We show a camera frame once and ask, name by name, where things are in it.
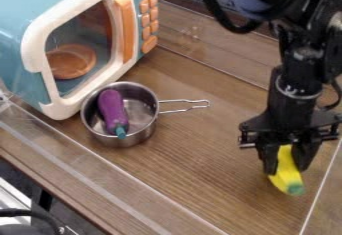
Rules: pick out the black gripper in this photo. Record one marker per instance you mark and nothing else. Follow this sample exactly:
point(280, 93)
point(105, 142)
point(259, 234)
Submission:
point(289, 121)

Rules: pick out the blue white toy microwave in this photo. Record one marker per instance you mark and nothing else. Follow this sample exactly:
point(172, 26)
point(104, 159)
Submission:
point(118, 28)

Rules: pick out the yellow toy banana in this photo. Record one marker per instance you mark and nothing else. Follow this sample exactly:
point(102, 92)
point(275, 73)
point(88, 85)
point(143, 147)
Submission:
point(287, 179)

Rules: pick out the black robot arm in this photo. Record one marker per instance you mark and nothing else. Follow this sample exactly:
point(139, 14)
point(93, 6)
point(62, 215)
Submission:
point(307, 26)

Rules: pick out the purple toy eggplant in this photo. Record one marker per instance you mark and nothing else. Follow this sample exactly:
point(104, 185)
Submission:
point(110, 107)

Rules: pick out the silver metal pot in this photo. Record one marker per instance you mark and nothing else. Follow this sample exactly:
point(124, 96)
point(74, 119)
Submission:
point(143, 108)

